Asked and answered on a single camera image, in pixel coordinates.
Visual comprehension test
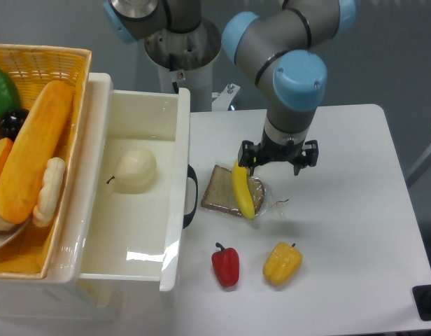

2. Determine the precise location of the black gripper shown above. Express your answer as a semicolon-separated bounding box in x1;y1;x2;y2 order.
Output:
238;134;319;176

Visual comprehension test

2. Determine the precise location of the white top drawer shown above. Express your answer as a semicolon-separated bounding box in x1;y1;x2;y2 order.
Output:
80;88;194;292

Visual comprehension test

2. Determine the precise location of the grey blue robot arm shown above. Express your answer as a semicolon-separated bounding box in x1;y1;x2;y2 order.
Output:
103;1;356;172

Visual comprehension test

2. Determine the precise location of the white drawer cabinet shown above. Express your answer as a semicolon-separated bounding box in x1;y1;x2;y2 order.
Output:
0;72;178;325

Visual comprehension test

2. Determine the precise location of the yellow toy banana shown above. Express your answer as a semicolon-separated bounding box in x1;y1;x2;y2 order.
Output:
232;160;255;220

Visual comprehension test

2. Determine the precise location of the wrapped bread slice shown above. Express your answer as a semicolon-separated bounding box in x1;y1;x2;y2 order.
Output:
200;164;290;220

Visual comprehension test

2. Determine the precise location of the yellow toy bell pepper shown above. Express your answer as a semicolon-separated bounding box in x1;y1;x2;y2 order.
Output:
262;242;303;286

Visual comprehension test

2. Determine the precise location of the red toy bell pepper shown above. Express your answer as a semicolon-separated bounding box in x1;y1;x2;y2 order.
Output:
211;242;240;288

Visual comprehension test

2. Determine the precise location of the white toy pear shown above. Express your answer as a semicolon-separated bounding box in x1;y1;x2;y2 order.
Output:
106;148;157;194

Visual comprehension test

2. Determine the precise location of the black device at table edge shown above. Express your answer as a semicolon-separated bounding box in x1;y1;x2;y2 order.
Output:
412;284;431;321

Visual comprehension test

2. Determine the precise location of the small white braided bread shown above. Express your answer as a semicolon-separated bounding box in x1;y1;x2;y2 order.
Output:
32;157;66;228

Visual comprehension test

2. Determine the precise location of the orange baguette loaf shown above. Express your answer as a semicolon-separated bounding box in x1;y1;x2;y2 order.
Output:
0;80;74;224

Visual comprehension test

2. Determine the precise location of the yellow wicker basket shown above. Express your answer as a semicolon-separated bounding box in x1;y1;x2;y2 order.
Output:
0;44;92;280

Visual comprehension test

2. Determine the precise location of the black toy fruit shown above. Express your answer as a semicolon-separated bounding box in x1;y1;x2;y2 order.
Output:
0;108;29;141

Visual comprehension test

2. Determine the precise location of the green toy vegetable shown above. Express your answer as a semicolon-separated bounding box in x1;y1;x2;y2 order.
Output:
0;69;22;118

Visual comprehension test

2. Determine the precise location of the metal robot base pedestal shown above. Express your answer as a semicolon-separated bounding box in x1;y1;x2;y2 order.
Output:
144;17;221;112

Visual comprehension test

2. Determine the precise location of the white frame at right edge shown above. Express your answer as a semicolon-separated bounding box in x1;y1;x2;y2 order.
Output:
405;144;431;188

